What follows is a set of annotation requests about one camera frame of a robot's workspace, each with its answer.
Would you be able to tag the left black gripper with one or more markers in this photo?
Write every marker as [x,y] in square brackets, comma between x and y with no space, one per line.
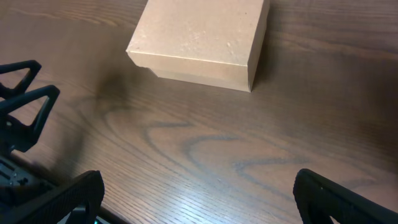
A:
[15,183]

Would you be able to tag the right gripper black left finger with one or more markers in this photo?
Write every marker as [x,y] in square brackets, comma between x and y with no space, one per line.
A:
[41,203]

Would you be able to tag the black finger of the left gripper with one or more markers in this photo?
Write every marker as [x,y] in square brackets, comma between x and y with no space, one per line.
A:
[33,66]

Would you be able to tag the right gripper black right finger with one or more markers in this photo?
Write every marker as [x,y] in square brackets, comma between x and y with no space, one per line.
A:
[320,200]

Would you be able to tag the cardboard box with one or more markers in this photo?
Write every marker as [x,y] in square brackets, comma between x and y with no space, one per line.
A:
[209,42]

